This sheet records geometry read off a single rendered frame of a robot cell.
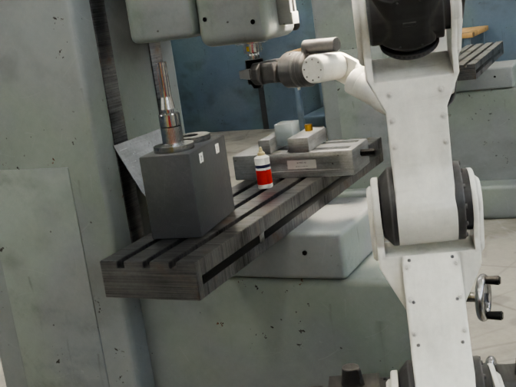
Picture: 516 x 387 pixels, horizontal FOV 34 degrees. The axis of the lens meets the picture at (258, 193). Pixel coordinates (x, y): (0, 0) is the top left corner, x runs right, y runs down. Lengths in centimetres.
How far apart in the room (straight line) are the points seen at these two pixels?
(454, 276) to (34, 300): 135
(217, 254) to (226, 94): 794
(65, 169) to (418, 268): 109
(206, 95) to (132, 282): 807
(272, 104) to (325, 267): 735
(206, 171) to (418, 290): 59
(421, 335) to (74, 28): 118
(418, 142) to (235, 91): 815
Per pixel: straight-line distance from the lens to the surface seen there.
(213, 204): 191
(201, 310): 228
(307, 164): 229
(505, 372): 183
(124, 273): 177
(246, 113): 958
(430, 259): 155
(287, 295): 215
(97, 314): 239
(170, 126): 185
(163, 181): 184
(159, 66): 185
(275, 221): 200
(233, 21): 211
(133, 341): 237
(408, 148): 149
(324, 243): 205
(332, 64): 202
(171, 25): 217
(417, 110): 148
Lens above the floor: 141
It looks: 13 degrees down
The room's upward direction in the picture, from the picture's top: 8 degrees counter-clockwise
